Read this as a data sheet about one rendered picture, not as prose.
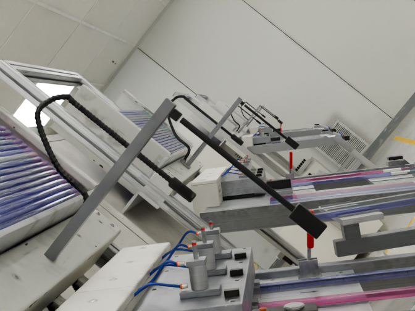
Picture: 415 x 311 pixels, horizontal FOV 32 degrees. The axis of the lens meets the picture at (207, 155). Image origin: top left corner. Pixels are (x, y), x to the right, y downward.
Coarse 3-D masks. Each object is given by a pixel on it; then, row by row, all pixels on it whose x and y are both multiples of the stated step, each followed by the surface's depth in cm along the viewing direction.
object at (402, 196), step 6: (414, 192) 138; (378, 198) 139; (384, 198) 138; (390, 198) 138; (396, 198) 138; (402, 198) 138; (342, 204) 138; (348, 204) 138; (354, 204) 138; (360, 204) 138; (366, 204) 138; (318, 210) 139; (324, 210) 138; (330, 210) 138
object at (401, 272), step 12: (324, 276) 111; (336, 276) 110; (348, 276) 109; (360, 276) 109; (372, 276) 109; (384, 276) 109; (396, 276) 108; (264, 288) 110; (276, 288) 110; (288, 288) 110
